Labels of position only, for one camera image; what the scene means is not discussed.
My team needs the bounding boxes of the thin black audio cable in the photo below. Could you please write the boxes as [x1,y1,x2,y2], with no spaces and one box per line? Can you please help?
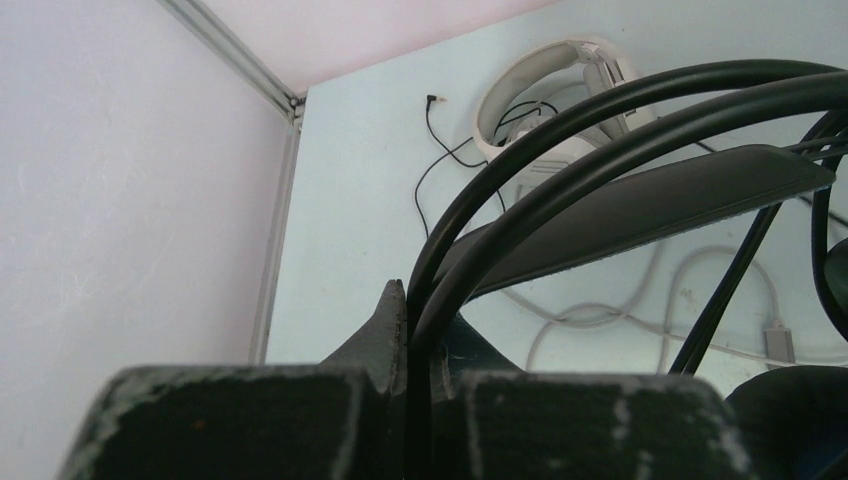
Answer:
[413,94,561,240]

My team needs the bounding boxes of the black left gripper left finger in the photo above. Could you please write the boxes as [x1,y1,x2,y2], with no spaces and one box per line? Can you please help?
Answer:
[58,280,406,479]

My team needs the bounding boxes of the aluminium corner frame post left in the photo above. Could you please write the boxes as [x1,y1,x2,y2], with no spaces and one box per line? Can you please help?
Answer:
[145,1,305,365]

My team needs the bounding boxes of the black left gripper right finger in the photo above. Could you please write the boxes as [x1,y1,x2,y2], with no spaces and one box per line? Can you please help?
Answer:
[431,319,752,479]

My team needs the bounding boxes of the grey USB headset cable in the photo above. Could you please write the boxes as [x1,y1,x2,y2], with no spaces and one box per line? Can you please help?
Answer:
[496,238,848,374]

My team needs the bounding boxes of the white grey gaming headset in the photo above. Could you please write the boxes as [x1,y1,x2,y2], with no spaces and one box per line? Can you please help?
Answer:
[472,36,657,191]

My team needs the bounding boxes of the black blue gaming headset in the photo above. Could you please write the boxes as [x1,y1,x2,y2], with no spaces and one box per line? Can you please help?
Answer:
[403,60,847,479]

